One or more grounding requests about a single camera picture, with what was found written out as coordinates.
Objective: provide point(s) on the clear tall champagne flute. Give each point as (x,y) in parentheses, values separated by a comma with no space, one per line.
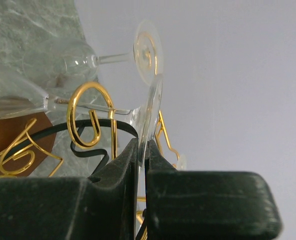
(20,97)

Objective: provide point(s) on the clear wine glass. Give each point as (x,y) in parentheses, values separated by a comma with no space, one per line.
(65,62)
(181,163)

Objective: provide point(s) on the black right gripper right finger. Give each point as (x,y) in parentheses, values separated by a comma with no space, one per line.
(207,205)

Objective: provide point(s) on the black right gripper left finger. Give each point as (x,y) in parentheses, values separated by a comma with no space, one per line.
(98,207)

